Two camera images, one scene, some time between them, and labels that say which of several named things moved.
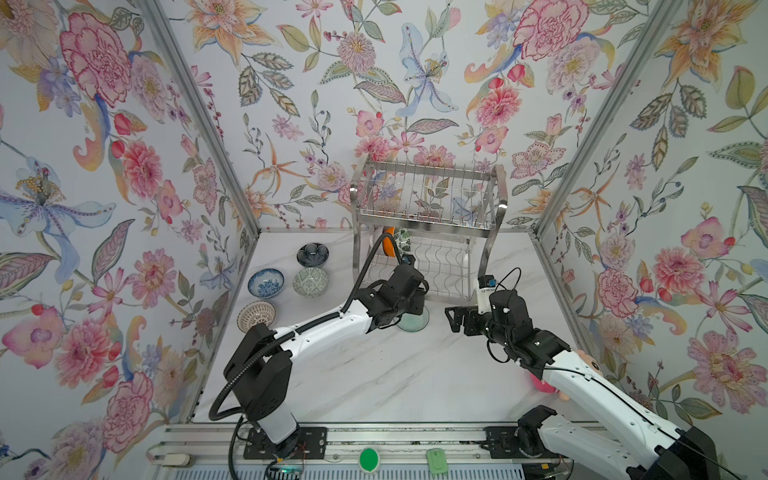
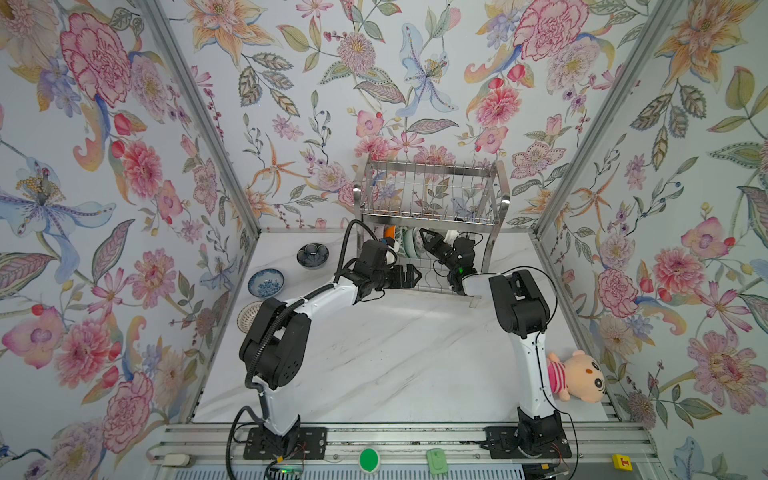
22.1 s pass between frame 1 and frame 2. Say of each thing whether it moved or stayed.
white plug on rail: stayed
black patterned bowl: stayed
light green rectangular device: stayed
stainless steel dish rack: stayed
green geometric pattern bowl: moved
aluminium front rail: stayed
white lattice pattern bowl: stayed
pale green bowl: moved
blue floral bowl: stayed
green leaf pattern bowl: stayed
